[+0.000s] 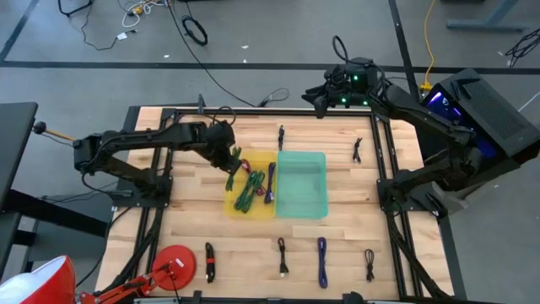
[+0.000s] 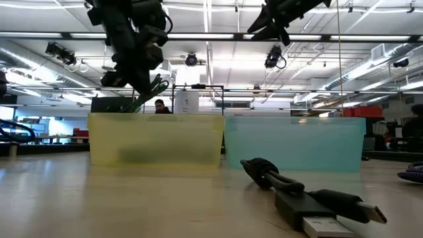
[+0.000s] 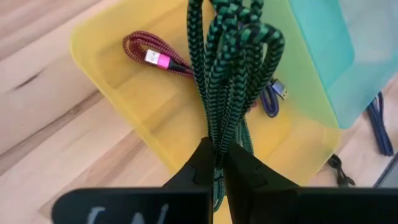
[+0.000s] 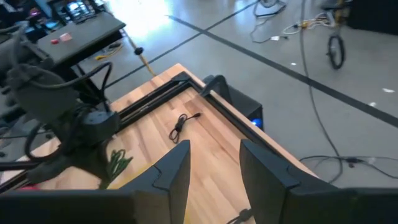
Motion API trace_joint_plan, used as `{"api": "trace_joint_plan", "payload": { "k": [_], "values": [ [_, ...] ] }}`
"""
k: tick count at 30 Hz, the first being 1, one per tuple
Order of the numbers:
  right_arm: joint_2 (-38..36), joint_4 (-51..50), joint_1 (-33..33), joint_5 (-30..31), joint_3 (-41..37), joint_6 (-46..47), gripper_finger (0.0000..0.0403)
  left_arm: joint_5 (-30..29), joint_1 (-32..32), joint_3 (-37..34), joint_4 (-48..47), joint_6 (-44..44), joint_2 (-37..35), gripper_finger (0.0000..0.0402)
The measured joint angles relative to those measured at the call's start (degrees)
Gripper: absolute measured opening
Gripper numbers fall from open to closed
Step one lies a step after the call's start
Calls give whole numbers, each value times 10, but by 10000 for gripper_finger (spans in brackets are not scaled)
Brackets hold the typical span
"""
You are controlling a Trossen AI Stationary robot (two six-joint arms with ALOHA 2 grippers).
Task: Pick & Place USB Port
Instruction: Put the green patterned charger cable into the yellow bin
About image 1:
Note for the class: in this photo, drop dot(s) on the wooden stick with black knob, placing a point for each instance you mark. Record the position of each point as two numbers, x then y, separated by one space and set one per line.
39 127

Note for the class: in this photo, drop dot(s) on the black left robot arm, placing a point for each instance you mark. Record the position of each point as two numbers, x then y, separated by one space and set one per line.
126 139

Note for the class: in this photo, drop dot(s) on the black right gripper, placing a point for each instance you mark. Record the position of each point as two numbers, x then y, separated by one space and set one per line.
352 84

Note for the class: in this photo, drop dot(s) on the grey desk foot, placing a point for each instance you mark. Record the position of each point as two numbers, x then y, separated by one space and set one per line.
485 23

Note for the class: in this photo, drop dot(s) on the red lamp base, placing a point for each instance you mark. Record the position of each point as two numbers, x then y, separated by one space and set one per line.
181 270

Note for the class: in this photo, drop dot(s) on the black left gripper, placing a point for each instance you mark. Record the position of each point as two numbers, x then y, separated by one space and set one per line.
221 143

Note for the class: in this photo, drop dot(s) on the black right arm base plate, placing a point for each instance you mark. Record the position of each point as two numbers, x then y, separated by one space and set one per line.
385 195

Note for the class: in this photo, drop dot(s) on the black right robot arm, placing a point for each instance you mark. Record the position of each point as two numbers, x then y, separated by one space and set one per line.
422 112

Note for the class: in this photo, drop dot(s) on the black computer tower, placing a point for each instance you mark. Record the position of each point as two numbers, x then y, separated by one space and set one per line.
493 114

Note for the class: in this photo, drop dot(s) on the black side desk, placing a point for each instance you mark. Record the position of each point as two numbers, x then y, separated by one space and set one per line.
14 143

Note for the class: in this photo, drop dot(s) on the green plastic tray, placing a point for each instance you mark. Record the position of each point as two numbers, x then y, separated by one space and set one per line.
301 198

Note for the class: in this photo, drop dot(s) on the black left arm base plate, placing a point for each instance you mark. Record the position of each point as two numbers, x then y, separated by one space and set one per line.
126 198

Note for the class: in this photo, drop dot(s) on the red lamp shade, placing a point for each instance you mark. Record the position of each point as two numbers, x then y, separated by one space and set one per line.
46 287

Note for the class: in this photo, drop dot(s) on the yellow plastic tray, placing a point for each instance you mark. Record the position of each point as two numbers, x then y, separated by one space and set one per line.
261 162

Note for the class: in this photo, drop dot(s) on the black table corner panel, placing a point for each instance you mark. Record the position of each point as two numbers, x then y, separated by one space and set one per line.
131 126

